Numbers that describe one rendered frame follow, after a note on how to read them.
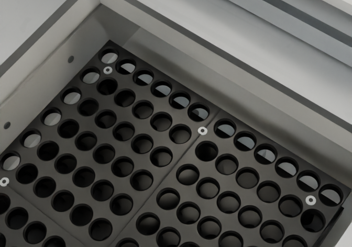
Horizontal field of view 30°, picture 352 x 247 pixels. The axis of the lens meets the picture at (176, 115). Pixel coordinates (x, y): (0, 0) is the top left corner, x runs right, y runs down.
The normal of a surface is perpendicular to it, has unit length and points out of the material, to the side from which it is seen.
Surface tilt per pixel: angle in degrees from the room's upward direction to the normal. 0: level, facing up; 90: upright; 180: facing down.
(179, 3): 0
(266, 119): 0
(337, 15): 90
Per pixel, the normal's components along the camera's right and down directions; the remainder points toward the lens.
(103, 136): -0.08, -0.48
